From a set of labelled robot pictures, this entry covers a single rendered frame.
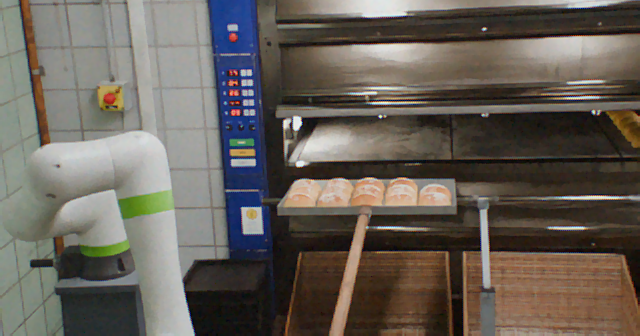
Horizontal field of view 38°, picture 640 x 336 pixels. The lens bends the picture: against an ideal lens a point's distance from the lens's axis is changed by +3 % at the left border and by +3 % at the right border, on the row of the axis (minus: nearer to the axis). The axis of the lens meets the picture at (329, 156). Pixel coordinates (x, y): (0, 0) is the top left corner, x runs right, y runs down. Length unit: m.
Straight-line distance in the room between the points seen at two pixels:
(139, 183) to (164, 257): 0.17
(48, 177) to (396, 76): 1.60
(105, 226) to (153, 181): 0.42
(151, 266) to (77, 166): 0.26
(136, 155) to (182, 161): 1.47
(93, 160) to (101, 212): 0.42
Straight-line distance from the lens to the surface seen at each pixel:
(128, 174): 1.97
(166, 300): 2.00
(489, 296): 2.82
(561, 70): 3.24
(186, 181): 3.45
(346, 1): 3.20
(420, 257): 3.39
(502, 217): 3.36
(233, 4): 3.24
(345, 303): 2.13
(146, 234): 1.98
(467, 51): 3.24
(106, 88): 3.37
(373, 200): 2.80
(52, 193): 1.95
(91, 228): 2.38
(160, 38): 3.36
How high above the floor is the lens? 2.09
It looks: 15 degrees down
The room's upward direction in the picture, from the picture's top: 3 degrees counter-clockwise
